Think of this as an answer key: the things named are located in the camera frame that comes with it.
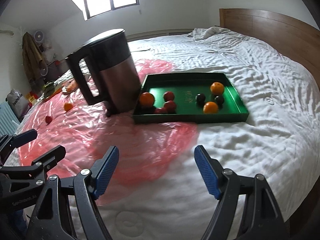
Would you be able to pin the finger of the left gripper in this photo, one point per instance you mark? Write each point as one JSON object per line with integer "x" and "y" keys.
{"x": 19, "y": 140}
{"x": 51, "y": 158}

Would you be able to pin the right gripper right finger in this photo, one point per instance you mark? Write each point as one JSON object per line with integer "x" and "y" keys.
{"x": 261, "y": 217}

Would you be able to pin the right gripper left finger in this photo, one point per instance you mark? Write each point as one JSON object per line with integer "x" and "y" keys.
{"x": 62, "y": 200}

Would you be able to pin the red fruit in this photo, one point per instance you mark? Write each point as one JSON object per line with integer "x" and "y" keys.
{"x": 168, "y": 96}
{"x": 160, "y": 110}
{"x": 170, "y": 106}
{"x": 48, "y": 119}

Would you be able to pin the orange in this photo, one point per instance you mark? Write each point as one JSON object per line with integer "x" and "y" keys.
{"x": 67, "y": 106}
{"x": 146, "y": 99}
{"x": 210, "y": 108}
{"x": 217, "y": 88}

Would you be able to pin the dark plum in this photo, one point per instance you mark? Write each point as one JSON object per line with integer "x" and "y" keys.
{"x": 219, "y": 100}
{"x": 200, "y": 99}

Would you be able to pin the light blue suitcase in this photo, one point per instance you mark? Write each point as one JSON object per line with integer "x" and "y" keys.
{"x": 8, "y": 120}

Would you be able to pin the grey shopping bag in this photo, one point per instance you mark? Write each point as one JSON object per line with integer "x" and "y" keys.
{"x": 18, "y": 103}

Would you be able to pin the green leafy vegetable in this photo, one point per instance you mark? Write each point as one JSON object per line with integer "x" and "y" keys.
{"x": 49, "y": 89}

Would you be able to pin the orange plate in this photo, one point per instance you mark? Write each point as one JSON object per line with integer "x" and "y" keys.
{"x": 57, "y": 91}

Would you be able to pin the pink plastic sheet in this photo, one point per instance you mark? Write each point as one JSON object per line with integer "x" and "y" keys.
{"x": 86, "y": 133}

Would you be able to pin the striped white plate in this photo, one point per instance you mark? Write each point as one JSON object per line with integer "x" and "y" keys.
{"x": 64, "y": 89}

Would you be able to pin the carrot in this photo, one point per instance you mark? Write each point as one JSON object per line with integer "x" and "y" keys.
{"x": 71, "y": 86}

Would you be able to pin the brown hanging coat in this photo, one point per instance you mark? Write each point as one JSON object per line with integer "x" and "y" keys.
{"x": 33, "y": 60}

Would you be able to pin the small white fan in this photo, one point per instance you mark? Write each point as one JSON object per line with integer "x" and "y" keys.
{"x": 39, "y": 36}

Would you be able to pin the black electric kettle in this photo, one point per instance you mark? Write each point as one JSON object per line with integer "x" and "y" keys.
{"x": 109, "y": 61}

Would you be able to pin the green tray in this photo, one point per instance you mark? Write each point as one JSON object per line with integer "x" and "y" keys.
{"x": 185, "y": 87}

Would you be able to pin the wooden headboard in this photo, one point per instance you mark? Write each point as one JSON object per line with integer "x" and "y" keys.
{"x": 291, "y": 37}

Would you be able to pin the crumpled white pillow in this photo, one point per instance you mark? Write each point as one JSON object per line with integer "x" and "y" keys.
{"x": 202, "y": 34}

